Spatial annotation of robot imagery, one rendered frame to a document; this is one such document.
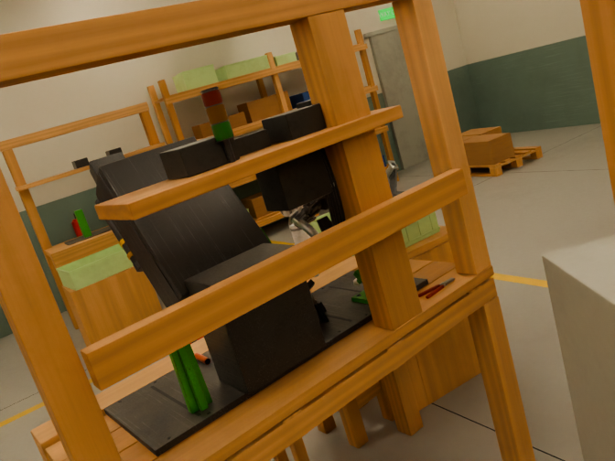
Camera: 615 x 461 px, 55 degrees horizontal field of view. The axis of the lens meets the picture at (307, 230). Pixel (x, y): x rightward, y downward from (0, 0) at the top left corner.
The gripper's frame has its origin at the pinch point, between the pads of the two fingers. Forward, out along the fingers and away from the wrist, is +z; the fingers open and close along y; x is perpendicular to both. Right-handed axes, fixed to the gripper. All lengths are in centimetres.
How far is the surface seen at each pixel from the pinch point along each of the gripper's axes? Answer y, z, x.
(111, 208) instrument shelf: 50, 58, -12
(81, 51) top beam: 79, 45, -29
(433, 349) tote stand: -108, -49, 54
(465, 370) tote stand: -123, -59, 72
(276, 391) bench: -1, 50, 36
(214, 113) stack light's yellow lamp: 57, 24, -12
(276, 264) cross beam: 34, 35, 20
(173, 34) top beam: 75, 24, -25
